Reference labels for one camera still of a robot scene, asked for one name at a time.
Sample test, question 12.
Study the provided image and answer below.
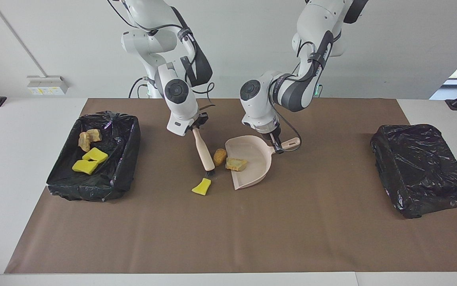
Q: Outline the brown potato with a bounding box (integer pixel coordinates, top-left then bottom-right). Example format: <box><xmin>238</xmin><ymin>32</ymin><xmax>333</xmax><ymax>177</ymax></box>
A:
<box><xmin>212</xmin><ymin>148</ymin><xmax>228</xmax><ymax>167</ymax></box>

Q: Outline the pink plastic dustpan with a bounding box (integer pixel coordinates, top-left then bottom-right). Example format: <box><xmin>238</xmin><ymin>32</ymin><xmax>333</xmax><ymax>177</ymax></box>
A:
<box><xmin>225</xmin><ymin>135</ymin><xmax>301</xmax><ymax>191</ymax></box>

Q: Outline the brown paper table mat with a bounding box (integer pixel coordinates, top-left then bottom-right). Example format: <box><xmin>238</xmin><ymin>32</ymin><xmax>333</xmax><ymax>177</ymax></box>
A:
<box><xmin>4</xmin><ymin>98</ymin><xmax>457</xmax><ymax>274</ymax></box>

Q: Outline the notched yellow sponge piece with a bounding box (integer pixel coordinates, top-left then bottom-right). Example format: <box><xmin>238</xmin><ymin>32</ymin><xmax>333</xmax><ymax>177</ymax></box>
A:
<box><xmin>82</xmin><ymin>147</ymin><xmax>109</xmax><ymax>164</ymax></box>

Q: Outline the open black bag lined bin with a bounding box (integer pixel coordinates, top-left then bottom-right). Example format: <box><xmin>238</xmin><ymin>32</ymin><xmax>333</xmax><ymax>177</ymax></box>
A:
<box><xmin>46</xmin><ymin>111</ymin><xmax>141</xmax><ymax>202</ymax></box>

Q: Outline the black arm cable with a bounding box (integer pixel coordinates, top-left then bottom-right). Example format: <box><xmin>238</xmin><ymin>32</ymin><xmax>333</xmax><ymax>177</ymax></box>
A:
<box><xmin>107</xmin><ymin>0</ymin><xmax>217</xmax><ymax>120</ymax></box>
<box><xmin>270</xmin><ymin>71</ymin><xmax>303</xmax><ymax>154</ymax></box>

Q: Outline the wedge yellow sponge piece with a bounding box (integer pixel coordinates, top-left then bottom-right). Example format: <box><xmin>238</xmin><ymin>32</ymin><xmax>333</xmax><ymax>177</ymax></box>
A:
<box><xmin>72</xmin><ymin>159</ymin><xmax>99</xmax><ymax>176</ymax></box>

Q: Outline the black bag wrapped box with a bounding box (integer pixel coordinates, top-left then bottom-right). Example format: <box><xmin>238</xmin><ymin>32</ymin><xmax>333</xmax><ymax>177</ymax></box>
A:
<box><xmin>370</xmin><ymin>124</ymin><xmax>457</xmax><ymax>219</ymax></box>

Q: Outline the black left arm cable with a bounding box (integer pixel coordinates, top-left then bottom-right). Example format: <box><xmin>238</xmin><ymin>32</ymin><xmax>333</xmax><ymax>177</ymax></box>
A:
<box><xmin>270</xmin><ymin>71</ymin><xmax>303</xmax><ymax>154</ymax></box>

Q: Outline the pink brush with black bristles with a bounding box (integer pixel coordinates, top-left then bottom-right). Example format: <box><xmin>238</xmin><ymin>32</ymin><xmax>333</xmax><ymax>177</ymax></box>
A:
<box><xmin>192</xmin><ymin>127</ymin><xmax>216</xmax><ymax>178</ymax></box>

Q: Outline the white wall socket box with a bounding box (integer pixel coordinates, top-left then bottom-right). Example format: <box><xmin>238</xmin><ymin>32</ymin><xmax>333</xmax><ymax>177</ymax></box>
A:
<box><xmin>27</xmin><ymin>75</ymin><xmax>69</xmax><ymax>96</ymax></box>

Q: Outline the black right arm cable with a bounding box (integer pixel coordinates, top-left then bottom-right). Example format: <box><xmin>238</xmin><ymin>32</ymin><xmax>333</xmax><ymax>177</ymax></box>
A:
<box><xmin>107</xmin><ymin>0</ymin><xmax>217</xmax><ymax>120</ymax></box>

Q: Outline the curved yellow sponge piece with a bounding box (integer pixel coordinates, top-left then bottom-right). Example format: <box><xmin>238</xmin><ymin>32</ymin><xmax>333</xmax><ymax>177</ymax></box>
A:
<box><xmin>191</xmin><ymin>178</ymin><xmax>212</xmax><ymax>196</ymax></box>

